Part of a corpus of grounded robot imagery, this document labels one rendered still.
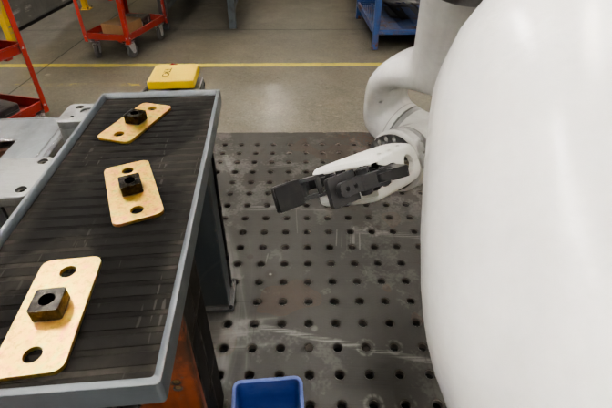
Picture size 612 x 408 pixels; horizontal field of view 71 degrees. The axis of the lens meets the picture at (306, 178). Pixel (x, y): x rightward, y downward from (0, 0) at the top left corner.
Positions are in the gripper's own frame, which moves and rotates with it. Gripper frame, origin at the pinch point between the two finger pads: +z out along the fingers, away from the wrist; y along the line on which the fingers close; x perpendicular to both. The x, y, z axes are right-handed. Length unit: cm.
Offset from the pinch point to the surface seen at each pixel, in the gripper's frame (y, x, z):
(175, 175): 0.2, 5.9, 13.4
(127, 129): 8.6, 11.6, 13.3
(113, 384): -12.2, -3.4, 25.0
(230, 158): 74, 7, -36
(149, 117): 9.4, 12.6, 10.4
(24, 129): 55, 21, 15
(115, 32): 358, 147, -124
